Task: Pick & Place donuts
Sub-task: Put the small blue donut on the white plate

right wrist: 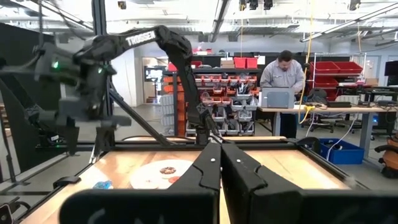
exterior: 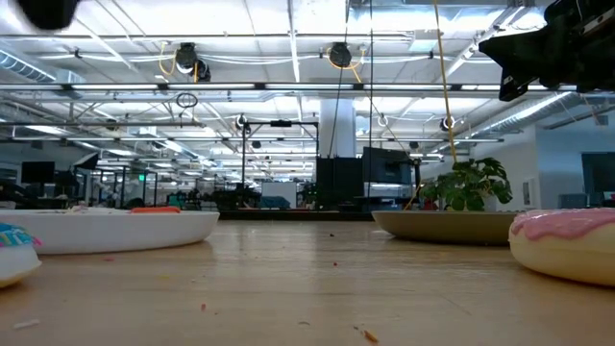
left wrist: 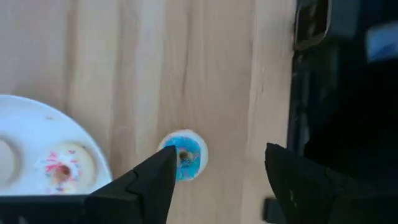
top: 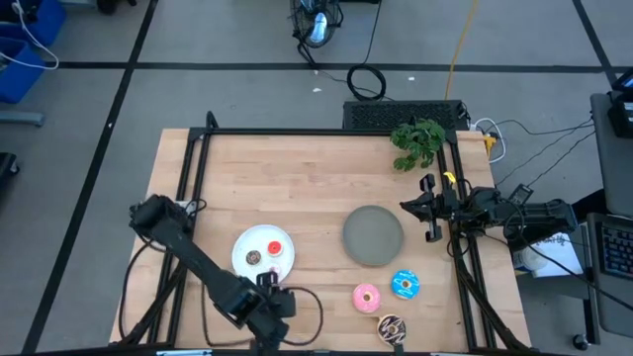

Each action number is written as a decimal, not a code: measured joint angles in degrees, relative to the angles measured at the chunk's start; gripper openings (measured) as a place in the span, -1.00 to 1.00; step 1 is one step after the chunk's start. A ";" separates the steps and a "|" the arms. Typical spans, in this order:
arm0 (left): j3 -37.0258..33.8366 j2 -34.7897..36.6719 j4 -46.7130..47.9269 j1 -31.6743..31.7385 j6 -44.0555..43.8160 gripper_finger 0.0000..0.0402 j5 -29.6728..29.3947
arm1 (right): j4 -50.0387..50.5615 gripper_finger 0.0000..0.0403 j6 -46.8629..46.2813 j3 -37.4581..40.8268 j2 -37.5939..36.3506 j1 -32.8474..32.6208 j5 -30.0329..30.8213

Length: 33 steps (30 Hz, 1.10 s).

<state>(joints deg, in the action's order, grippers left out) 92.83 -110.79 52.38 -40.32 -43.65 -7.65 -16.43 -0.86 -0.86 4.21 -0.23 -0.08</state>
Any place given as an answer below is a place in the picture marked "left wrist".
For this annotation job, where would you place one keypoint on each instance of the white round plate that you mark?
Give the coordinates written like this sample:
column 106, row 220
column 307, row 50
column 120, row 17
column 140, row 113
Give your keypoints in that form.
column 31, row 124

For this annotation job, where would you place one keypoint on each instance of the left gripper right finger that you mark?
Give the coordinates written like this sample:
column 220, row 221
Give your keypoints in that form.
column 304, row 193

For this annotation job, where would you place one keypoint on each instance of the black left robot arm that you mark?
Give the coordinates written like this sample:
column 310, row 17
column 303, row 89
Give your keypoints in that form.
column 342, row 109

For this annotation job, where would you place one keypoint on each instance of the small blue frosted donut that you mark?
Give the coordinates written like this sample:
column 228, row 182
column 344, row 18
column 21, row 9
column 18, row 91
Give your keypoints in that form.
column 194, row 146

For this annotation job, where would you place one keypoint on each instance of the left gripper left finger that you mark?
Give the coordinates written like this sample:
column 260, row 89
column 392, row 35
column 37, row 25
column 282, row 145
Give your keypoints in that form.
column 146, row 193

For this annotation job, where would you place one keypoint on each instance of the small black block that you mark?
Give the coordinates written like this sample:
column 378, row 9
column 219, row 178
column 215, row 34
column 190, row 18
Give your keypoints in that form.
column 270, row 210

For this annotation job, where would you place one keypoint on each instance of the plain cream donut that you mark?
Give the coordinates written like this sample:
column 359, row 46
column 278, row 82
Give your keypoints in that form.
column 7, row 161

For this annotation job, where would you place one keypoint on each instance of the cream donut pink sprinkles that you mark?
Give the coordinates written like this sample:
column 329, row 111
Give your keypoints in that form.
column 81, row 161

